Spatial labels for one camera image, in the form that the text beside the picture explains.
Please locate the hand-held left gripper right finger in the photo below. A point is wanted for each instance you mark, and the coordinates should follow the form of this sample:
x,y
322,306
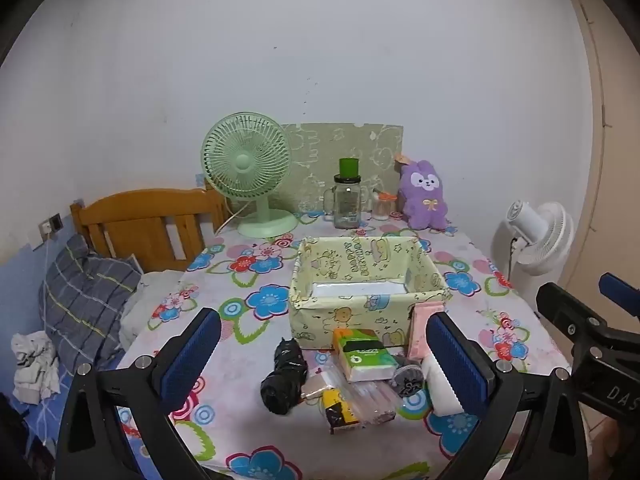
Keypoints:
x,y
457,365

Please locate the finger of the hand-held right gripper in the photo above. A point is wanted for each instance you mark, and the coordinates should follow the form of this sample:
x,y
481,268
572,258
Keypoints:
x,y
565,310
622,292

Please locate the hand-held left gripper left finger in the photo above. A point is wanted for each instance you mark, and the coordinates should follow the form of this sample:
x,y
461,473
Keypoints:
x,y
192,355

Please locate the white tissue pack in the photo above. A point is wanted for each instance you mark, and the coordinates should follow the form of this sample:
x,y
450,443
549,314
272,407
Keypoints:
x,y
442,395

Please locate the pink packet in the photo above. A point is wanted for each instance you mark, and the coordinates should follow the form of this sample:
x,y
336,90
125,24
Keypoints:
x,y
420,330

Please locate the clear plastic packets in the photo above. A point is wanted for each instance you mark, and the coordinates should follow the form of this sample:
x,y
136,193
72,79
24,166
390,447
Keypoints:
x,y
372,400

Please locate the green tissue pack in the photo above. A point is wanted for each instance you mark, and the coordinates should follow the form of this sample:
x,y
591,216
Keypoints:
x,y
365,355

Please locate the yellow and black packet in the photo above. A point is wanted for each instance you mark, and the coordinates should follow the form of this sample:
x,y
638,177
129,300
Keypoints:
x,y
340,412

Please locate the yellow cartoon print storage box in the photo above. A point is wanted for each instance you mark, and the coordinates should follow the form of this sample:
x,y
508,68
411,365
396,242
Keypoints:
x,y
320,315

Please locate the white standing fan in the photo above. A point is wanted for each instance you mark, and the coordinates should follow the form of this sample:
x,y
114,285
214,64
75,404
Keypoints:
x,y
540,230

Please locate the grey plaid pillow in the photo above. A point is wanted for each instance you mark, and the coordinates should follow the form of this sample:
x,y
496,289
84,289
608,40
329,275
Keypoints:
x,y
85,300

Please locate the beige door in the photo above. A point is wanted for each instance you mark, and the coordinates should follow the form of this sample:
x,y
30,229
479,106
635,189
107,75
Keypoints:
x,y
605,160

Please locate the wooden chair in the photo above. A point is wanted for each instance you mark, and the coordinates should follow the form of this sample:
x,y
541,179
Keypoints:
x,y
140,210

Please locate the white crumpled cloth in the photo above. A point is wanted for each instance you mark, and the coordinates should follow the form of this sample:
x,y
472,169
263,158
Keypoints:
x,y
32,365

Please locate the purple plush bunny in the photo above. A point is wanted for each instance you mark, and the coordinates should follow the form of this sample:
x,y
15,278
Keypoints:
x,y
425,195

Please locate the cotton swab jar orange lid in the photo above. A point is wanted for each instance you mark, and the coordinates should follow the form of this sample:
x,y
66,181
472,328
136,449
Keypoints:
x,y
384,207

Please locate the glass jar with green lid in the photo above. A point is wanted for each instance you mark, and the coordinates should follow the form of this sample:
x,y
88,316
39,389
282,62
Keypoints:
x,y
347,205

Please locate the green desk fan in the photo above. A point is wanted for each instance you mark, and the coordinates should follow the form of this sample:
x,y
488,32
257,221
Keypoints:
x,y
245,162

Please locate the green cartoon print board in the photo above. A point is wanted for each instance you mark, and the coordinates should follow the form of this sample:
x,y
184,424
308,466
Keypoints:
x,y
340,140

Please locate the wall socket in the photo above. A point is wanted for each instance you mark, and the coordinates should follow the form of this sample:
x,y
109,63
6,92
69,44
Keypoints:
x,y
51,224

